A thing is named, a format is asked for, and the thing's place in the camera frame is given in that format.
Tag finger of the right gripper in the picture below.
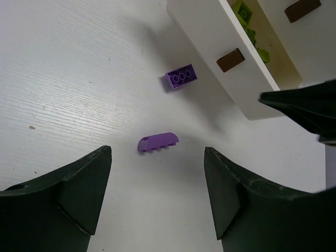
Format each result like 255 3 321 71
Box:
258 79 335 146

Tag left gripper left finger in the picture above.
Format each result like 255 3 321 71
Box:
1 145 112 251

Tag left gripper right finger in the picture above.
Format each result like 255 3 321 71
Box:
204 147 335 251

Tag lime long lego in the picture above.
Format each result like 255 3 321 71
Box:
245 27 257 47
256 47 270 64

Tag purple rounded lego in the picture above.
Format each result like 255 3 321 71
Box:
137 132 179 152

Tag white drawer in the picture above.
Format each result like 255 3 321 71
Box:
166 1 302 120

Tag purple rectangular lego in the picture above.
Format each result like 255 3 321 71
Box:
165 64 198 90

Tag white drawer cabinet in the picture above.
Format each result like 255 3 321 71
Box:
258 1 335 85

